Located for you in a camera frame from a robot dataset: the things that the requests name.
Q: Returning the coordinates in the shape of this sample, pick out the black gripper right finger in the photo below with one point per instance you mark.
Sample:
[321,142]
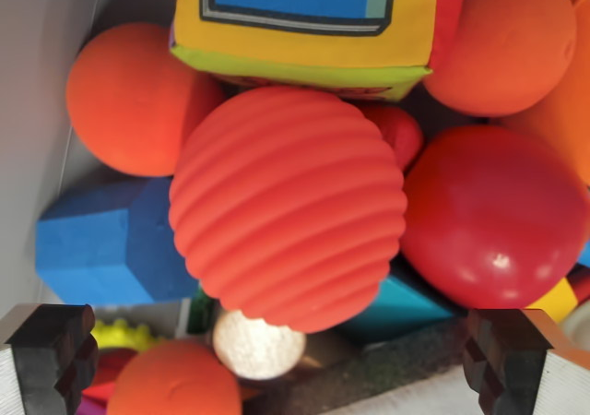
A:
[516,369]

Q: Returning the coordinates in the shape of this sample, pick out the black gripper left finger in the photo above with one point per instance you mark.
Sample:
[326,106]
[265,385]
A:
[41,364]

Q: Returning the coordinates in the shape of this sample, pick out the red ribbed rubber ball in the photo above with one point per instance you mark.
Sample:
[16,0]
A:
[286,203]

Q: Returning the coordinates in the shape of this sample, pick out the grey plastic bin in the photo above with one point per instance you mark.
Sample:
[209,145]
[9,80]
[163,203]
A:
[37,87]

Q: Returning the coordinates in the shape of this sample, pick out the purple toy piece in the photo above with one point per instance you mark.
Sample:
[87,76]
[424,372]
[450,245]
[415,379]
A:
[90,408]

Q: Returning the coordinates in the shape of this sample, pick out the yellow wooden wedge block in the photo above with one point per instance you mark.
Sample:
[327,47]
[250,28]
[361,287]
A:
[558,302]

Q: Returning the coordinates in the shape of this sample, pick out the yellow spiky toy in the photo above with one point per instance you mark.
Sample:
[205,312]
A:
[122,336]

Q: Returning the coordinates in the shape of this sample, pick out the red flat toy piece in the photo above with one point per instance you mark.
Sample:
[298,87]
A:
[581,287]

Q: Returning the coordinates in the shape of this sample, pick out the teal wooden block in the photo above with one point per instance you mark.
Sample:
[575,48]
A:
[396,311]

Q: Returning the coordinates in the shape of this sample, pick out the blue foam octagon block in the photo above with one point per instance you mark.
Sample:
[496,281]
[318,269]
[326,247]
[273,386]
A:
[106,244]

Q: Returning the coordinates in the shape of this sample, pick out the grey foam block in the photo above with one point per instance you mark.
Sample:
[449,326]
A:
[369,378]

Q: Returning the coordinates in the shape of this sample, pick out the dark red glossy ball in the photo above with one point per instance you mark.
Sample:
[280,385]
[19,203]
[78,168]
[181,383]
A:
[493,216]

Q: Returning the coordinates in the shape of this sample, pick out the dark green printed box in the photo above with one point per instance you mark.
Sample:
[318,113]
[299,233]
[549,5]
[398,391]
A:
[201,311]

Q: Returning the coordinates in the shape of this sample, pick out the natural wooden cylinder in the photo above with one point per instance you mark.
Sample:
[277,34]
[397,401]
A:
[256,348]

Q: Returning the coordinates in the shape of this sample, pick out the orange fabric cube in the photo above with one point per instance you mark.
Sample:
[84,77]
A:
[567,124]

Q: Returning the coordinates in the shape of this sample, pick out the yellow fabric ABC cube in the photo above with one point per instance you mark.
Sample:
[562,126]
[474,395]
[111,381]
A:
[299,46]

